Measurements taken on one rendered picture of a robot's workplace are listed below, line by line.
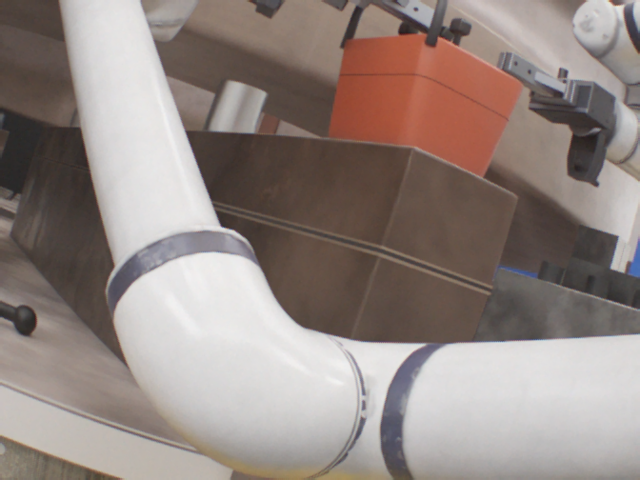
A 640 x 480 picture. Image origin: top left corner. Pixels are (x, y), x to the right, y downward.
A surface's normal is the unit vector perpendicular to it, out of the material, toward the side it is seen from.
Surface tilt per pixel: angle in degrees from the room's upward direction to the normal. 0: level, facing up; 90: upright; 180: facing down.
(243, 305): 46
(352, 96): 97
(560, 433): 105
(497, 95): 97
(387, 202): 90
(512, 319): 90
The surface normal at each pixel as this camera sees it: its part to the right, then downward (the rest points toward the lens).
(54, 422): 0.37, 0.09
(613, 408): -0.63, -0.24
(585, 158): -0.83, -0.29
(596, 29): -0.78, -0.12
